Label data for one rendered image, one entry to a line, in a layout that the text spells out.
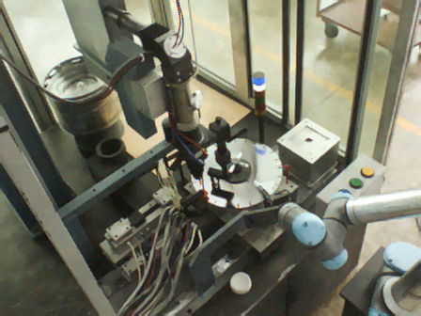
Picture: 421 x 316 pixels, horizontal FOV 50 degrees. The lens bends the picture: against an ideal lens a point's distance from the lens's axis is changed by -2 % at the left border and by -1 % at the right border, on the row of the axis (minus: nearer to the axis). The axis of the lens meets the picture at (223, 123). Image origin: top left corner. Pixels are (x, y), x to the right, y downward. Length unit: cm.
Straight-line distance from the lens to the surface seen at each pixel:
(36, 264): 188
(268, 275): 164
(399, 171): 299
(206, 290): 162
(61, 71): 211
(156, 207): 171
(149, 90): 124
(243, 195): 158
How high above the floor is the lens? 220
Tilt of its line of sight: 43 degrees down
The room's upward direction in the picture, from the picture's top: 7 degrees counter-clockwise
